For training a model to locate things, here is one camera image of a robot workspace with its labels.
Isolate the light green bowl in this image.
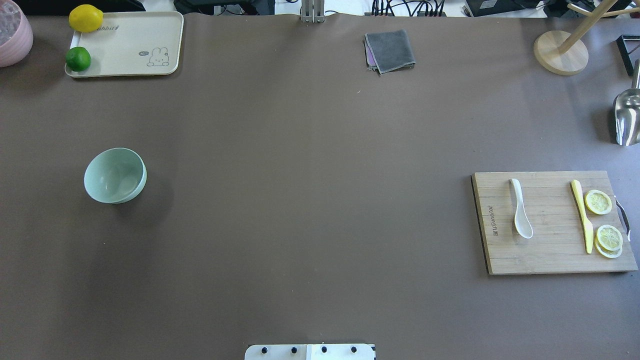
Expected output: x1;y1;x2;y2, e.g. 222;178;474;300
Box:
83;147;147;204

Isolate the white ceramic spoon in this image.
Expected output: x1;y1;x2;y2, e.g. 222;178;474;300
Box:
509;178;534;239

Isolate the pink bowl with ice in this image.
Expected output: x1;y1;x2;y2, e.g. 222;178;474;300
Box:
0;0;34;68

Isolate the grey folded cloth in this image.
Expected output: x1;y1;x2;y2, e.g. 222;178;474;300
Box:
363;29;416;75

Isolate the beige rabbit tray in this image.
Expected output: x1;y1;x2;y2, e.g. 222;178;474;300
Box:
64;11;185;78

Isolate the bamboo cutting board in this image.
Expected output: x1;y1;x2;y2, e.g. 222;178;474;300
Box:
471;170;638;275

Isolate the green lime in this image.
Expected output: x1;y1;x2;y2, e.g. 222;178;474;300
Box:
65;47;92;72

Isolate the wooden mug tree stand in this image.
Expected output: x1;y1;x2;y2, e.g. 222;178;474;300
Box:
534;0;640;76

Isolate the yellow plastic knife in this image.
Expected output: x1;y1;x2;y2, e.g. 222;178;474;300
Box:
570;179;594;255

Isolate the yellow lemon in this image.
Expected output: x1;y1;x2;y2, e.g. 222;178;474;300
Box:
68;4;104;33

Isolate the stacked lemon slice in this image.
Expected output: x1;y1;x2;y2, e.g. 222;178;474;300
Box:
595;224;623;259

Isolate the metal scoop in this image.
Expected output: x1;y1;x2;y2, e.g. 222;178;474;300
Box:
614;60;640;147

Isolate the black glass rack tray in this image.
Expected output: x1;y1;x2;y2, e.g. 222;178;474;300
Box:
615;34;640;77

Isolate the aluminium frame post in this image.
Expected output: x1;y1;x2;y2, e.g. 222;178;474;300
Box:
300;0;325;24

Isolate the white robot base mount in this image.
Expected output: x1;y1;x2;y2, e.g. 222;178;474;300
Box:
244;342;377;360

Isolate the lemon slice near handle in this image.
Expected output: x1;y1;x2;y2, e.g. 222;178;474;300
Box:
584;189;613;215

